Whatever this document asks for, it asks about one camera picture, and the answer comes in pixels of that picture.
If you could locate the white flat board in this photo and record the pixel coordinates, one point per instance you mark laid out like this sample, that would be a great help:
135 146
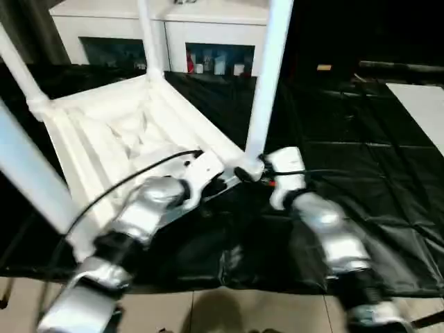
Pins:
423 104

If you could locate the black table mat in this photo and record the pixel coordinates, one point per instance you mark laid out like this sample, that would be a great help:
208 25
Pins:
347 173

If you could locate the grey curtain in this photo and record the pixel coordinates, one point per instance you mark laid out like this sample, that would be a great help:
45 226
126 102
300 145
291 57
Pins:
45 34

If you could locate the white plastic table top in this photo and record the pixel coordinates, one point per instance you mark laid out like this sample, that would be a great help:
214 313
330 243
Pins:
104 138

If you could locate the white cabinet with glass doors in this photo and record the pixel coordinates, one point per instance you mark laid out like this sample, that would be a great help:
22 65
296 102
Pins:
104 24

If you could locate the black cabinet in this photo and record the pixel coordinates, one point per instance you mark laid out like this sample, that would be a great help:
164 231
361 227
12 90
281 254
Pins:
364 31

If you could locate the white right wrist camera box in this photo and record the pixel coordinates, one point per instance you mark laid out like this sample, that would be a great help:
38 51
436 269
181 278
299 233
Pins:
288 159

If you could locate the black white spotted toy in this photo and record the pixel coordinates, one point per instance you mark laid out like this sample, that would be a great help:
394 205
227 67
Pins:
184 2

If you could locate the small yellow label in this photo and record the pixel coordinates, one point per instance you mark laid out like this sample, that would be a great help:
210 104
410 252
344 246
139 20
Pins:
324 67

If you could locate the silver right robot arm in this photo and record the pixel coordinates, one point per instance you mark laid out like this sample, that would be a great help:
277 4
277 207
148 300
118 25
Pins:
329 222

